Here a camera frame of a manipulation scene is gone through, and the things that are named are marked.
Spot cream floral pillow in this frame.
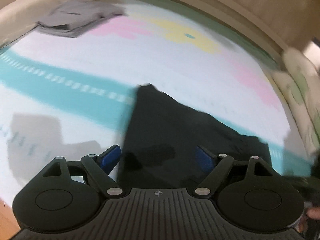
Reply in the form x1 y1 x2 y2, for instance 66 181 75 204
272 47 319 159

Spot grey folded garment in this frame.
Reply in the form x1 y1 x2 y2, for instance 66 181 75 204
37 0 125 38

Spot black pants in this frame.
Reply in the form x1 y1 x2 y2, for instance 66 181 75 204
118 85 271 190

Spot floral bed blanket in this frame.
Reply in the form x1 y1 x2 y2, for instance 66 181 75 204
0 0 313 203

